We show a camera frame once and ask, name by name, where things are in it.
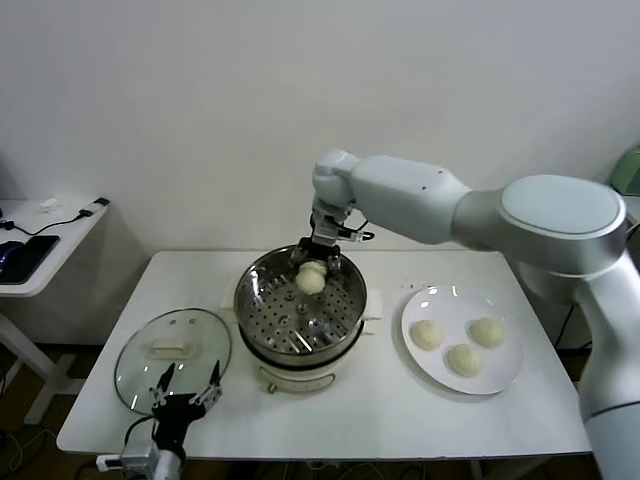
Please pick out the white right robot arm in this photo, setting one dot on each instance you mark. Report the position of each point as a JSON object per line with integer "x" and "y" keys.
{"x": 400, "y": 190}

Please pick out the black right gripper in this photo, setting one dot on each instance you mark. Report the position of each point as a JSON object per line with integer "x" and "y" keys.
{"x": 322, "y": 250}

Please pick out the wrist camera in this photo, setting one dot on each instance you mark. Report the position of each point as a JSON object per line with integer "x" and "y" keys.
{"x": 352, "y": 235}
{"x": 137, "y": 452}

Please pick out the small white object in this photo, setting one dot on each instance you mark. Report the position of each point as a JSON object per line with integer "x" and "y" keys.
{"x": 50, "y": 206}

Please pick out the black smartphone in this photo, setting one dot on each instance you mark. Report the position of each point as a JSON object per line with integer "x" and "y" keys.
{"x": 40, "y": 250}

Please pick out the white steamed baozi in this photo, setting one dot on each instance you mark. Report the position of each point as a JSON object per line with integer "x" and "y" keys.
{"x": 427, "y": 334}
{"x": 310, "y": 280}
{"x": 465, "y": 359}
{"x": 487, "y": 331}

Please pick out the blue computer mouse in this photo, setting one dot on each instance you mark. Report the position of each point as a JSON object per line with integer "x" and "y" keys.
{"x": 10, "y": 255}

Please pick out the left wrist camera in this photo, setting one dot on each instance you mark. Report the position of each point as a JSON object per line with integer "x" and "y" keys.
{"x": 137, "y": 452}

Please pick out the white round plate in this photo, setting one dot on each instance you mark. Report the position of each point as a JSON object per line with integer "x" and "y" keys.
{"x": 450, "y": 305}

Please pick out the mint green appliance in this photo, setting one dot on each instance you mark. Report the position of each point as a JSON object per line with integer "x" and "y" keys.
{"x": 630, "y": 170}

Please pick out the round glass pot lid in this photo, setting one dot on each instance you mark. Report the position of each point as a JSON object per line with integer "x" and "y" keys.
{"x": 200, "y": 330}

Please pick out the cream electric cooker base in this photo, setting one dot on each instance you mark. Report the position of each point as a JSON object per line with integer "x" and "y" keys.
{"x": 295, "y": 380}

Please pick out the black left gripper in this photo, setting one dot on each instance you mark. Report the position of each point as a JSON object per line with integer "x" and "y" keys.
{"x": 172, "y": 417}

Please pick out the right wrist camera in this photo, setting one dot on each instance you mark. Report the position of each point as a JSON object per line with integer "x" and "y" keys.
{"x": 352, "y": 235}

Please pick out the steel steamer basket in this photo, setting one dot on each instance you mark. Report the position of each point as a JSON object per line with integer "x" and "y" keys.
{"x": 250, "y": 300}

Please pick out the white side desk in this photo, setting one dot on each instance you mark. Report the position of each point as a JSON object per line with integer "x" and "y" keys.
{"x": 65, "y": 235}
{"x": 634, "y": 207}

